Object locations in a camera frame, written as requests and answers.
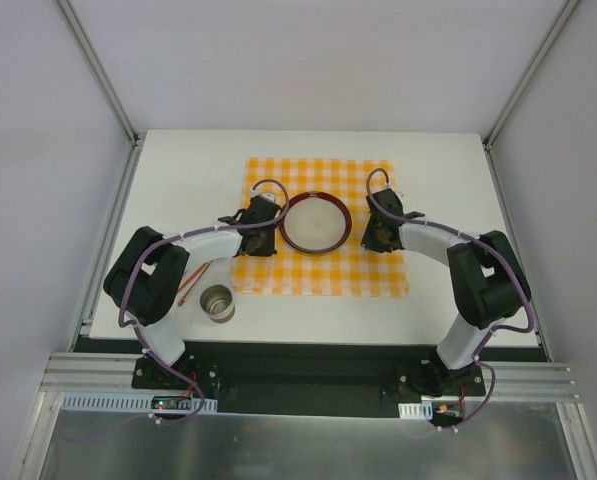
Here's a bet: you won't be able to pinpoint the yellow white checkered cloth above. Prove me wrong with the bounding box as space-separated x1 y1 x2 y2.
231 157 410 297

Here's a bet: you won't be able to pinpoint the red rimmed cream plate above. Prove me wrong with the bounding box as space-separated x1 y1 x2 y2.
279 191 353 255

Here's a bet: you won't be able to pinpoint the metal cup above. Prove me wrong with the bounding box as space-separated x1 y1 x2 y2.
199 284 235 324

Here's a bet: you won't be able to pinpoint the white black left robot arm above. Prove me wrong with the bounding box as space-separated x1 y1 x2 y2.
103 194 281 389

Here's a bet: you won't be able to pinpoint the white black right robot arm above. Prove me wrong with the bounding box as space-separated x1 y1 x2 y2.
361 188 531 395

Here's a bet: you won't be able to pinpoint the orange chopsticks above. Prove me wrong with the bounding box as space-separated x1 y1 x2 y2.
177 262 211 307

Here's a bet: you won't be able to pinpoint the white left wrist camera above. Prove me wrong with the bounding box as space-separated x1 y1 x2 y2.
250 190 277 205

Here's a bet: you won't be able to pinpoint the aluminium right side rail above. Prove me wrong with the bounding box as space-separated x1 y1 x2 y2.
482 142 552 362

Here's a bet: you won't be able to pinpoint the aluminium rail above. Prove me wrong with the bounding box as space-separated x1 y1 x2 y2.
41 352 582 403
482 142 552 362
67 135 145 352

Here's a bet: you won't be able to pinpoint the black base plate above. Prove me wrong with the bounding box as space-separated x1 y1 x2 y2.
72 337 549 419

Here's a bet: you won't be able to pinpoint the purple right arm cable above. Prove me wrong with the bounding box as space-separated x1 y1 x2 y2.
366 168 535 436

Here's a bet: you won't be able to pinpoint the aluminium left side rail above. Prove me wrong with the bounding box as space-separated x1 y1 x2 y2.
67 135 145 352

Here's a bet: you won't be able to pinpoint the right white cable duct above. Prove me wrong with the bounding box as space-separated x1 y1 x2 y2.
398 400 433 421

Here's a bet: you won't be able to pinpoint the white cable duct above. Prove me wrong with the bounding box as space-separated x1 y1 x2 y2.
61 392 218 415
398 400 433 421

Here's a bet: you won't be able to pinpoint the aluminium front rail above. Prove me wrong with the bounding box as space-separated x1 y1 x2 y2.
41 352 582 403

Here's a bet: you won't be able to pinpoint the left white cable duct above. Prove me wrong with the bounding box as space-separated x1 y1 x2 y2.
61 392 218 415

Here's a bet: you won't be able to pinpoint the aluminium frame post right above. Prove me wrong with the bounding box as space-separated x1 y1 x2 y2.
483 0 582 152

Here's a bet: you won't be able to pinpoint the aluminium frame post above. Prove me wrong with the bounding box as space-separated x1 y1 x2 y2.
54 0 139 145
483 0 582 152

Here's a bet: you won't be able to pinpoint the aluminium frame post left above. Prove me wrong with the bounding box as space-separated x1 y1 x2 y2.
54 0 139 145

